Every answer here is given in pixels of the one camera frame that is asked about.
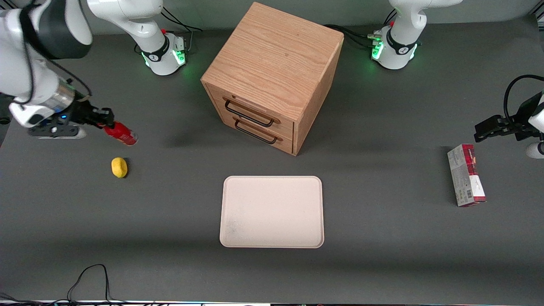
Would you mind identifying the grey and red carton box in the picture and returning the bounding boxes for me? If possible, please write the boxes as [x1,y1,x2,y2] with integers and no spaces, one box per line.
[447,144,487,207]

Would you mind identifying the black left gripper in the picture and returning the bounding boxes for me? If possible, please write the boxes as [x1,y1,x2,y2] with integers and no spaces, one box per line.
[474,94,543,143]

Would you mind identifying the thin black looped cable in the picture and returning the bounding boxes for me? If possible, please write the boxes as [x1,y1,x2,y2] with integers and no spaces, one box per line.
[0,263,128,305]

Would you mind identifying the black arm base cable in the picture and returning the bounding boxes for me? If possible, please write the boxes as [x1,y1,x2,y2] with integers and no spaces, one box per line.
[160,9,203,52]
[324,24,375,48]

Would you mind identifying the black metal drawer handle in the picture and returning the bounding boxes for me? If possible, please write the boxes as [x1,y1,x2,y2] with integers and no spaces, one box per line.
[224,99,275,128]
[235,120,278,145]

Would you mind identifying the black left wrist cable loop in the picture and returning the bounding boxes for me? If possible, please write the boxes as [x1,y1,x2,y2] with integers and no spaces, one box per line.
[503,74,544,125]

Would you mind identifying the wooden drawer cabinet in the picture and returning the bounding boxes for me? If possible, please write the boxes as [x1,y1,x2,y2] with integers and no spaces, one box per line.
[201,2,345,156]

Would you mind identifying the red coke bottle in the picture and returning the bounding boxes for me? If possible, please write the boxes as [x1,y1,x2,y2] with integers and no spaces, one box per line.
[103,121,139,146]

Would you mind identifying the yellow lemon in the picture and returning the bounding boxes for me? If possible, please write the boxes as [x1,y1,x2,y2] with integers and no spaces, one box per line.
[111,157,128,179]

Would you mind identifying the wooden drawer front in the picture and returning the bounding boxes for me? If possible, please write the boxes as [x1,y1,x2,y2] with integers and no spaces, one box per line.
[220,114,294,155]
[208,86,295,137]

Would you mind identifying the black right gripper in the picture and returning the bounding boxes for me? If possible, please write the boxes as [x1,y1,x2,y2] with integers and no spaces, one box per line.
[59,98,116,129]

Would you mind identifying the black right arm base cable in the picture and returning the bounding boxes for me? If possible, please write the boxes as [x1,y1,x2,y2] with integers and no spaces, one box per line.
[160,9,203,52]

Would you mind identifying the beige rectangular tray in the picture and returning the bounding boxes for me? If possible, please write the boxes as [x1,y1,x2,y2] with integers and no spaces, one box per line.
[219,176,325,249]

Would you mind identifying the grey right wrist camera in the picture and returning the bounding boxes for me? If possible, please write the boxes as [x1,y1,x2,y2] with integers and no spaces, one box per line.
[28,123,87,140]

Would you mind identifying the black left arm base cable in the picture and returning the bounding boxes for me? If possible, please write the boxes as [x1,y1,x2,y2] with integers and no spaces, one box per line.
[324,24,375,48]

